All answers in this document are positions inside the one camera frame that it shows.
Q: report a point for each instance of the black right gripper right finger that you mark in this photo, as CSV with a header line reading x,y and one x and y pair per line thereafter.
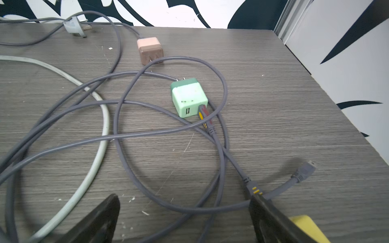
x,y
272,226

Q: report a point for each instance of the grey power plug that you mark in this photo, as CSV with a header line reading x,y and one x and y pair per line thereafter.
x,y
74,27

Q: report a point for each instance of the green USB wall charger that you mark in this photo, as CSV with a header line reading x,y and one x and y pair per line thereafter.
x,y
187,96

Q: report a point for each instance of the pink USB wall charger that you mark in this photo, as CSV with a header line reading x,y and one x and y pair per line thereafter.
x,y
150,49

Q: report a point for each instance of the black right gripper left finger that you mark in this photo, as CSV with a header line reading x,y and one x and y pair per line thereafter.
x,y
98,226

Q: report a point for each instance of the grey USB cable pink charger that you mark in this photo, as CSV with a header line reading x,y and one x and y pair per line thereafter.
x,y
29,90

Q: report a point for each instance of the grey USB cable yellow charger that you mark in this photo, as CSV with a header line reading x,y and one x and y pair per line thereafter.
x,y
302,173

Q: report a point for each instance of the yellow USB wall charger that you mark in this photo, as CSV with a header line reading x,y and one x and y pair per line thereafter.
x,y
308,226

